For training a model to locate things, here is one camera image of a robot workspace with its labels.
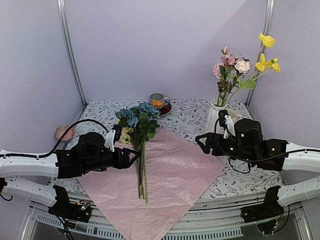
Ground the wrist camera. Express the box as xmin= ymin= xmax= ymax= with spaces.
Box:
xmin=104 ymin=124 xmax=122 ymax=152
xmin=218 ymin=110 xmax=235 ymax=139

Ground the dark red saucer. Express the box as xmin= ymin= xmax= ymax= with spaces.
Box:
xmin=159 ymin=103 xmax=172 ymax=116

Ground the floral patterned tablecloth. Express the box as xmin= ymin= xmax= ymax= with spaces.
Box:
xmin=51 ymin=99 xmax=280 ymax=201

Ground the front aluminium rail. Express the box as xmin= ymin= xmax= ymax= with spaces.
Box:
xmin=20 ymin=194 xmax=314 ymax=240

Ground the striped grey cup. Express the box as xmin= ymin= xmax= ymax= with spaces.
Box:
xmin=148 ymin=93 xmax=170 ymax=110

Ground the artificial flower bouquet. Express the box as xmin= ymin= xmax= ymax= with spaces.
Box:
xmin=115 ymin=102 xmax=160 ymax=203

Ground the left aluminium frame post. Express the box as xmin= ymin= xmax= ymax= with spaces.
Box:
xmin=56 ymin=0 xmax=88 ymax=108

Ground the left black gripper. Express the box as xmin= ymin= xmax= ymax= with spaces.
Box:
xmin=82 ymin=147 xmax=140 ymax=173

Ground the red patterned bowl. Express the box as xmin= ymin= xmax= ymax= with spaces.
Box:
xmin=54 ymin=125 xmax=75 ymax=142

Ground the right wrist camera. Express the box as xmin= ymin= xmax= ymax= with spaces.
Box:
xmin=218 ymin=110 xmax=235 ymax=139

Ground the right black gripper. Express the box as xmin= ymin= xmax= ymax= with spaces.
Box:
xmin=195 ymin=132 xmax=255 ymax=164

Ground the cream mug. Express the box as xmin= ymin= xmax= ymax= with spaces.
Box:
xmin=227 ymin=108 xmax=242 ymax=123

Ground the yellow poppy flower stem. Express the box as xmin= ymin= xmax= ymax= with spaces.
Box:
xmin=222 ymin=32 xmax=281 ymax=108

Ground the pink rose flower stem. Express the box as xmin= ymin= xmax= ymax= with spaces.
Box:
xmin=212 ymin=46 xmax=239 ymax=107

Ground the right aluminium frame post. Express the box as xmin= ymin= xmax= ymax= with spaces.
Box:
xmin=245 ymin=0 xmax=275 ymax=106

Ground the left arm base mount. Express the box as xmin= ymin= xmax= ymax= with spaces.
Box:
xmin=48 ymin=200 xmax=93 ymax=223

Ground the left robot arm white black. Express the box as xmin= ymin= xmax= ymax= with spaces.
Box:
xmin=0 ymin=130 xmax=140 ymax=217

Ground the aluminium frame post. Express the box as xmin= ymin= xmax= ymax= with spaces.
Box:
xmin=56 ymin=0 xmax=88 ymax=108
xmin=245 ymin=0 xmax=275 ymax=106

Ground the purple pink wrapping paper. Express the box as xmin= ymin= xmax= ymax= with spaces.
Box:
xmin=78 ymin=128 xmax=225 ymax=240

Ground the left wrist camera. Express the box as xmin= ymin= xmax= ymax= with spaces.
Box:
xmin=104 ymin=124 xmax=122 ymax=152

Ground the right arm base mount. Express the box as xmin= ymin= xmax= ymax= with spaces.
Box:
xmin=240 ymin=202 xmax=285 ymax=235

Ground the white ribbed vase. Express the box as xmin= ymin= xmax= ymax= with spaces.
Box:
xmin=203 ymin=99 xmax=226 ymax=134

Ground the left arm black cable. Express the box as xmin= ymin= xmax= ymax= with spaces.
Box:
xmin=0 ymin=119 xmax=111 ymax=160

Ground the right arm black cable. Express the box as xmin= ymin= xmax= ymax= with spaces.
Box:
xmin=213 ymin=114 xmax=320 ymax=175

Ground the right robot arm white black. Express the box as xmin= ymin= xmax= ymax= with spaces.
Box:
xmin=195 ymin=118 xmax=320 ymax=218

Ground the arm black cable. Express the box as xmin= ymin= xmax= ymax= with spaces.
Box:
xmin=0 ymin=119 xmax=111 ymax=160
xmin=213 ymin=114 xmax=320 ymax=175

